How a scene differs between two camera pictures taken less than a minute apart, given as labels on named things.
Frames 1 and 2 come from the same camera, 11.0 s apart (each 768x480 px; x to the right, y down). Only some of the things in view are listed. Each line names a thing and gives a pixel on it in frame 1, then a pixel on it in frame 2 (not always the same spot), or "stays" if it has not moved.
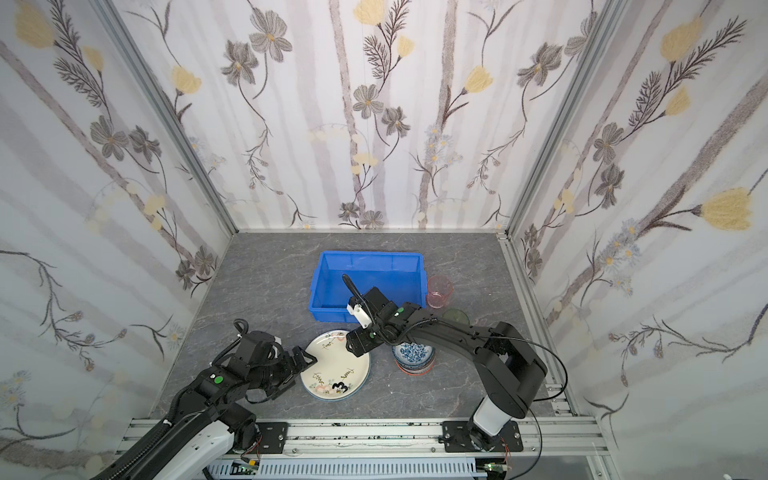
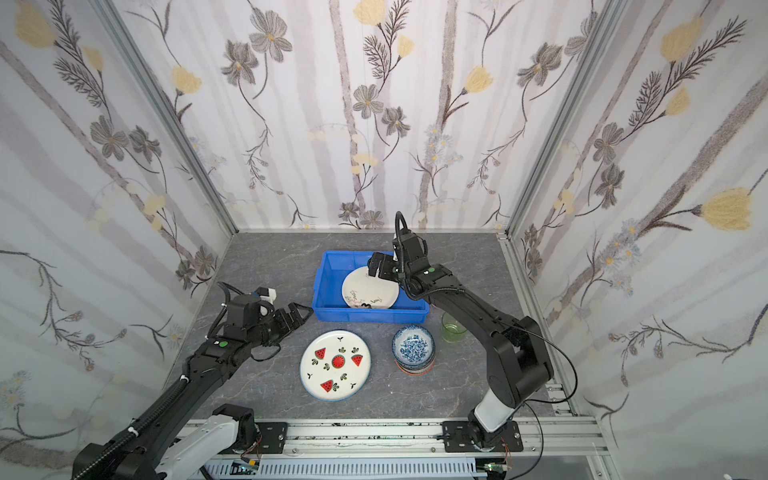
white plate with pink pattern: x=338 y=374 to x=360 y=290
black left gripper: x=287 y=364 to x=279 y=318
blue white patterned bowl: x=412 y=356 stays
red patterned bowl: x=417 y=371 stays
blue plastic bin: x=400 y=275 stays
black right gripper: x=372 y=298 to x=383 y=267
